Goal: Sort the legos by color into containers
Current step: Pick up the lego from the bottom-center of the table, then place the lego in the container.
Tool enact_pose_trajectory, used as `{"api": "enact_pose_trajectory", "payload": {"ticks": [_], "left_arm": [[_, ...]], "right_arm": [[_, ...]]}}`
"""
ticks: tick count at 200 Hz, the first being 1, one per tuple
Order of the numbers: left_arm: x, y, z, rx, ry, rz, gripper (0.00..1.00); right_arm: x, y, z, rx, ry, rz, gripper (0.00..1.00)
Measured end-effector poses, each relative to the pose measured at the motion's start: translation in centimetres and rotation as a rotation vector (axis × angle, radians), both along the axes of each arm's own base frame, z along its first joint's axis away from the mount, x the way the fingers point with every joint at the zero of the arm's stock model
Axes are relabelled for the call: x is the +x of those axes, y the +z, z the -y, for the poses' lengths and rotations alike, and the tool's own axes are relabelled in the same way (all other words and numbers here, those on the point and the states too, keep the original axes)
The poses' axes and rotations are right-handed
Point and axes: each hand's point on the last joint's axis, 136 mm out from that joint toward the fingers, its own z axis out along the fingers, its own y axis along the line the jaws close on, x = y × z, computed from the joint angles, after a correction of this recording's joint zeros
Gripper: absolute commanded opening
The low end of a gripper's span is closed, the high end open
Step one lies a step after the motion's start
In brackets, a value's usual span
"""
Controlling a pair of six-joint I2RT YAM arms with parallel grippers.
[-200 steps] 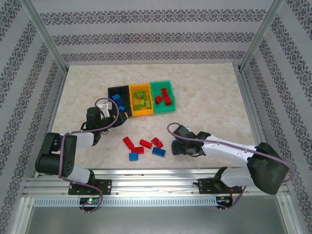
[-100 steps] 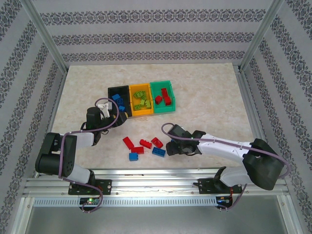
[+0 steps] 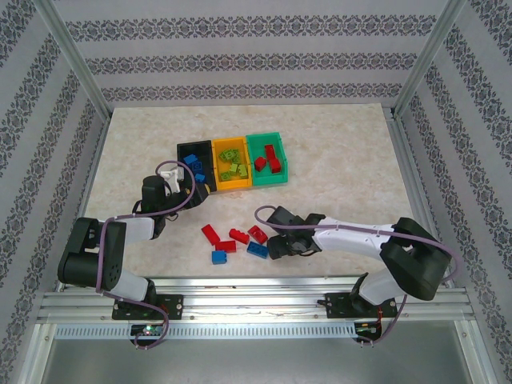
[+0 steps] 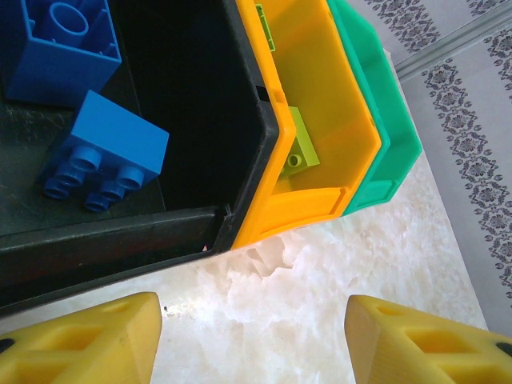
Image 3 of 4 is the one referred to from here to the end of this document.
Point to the small blue lego brick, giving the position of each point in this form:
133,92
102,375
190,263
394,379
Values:
219,257
200,178
197,166
189,158

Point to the long blue lego brick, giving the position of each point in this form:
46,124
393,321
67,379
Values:
257,249

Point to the small green lego brick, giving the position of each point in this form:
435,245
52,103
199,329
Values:
237,157
243,171
225,175

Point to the yellow plastic bin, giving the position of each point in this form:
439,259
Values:
234,185

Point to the long red lego brick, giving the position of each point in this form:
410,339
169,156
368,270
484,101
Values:
210,234

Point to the black plastic bin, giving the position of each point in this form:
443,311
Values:
188,150

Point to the green plastic bin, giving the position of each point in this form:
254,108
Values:
272,179

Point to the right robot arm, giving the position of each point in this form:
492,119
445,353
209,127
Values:
416,256

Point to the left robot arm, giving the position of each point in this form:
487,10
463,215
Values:
92,248

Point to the grey metal panel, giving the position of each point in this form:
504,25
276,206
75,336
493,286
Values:
256,360

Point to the small controller circuit board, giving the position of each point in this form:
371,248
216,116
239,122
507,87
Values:
148,330
368,329

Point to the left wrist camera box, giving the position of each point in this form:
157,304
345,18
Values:
172,178

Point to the aluminium mounting rail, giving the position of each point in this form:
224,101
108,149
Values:
256,304

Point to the aluminium side rail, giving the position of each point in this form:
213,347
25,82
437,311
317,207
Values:
86,188
408,160

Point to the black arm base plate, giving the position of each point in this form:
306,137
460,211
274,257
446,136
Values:
336,306
174,306

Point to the aluminium frame post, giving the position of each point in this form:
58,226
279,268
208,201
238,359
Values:
430,56
72,56

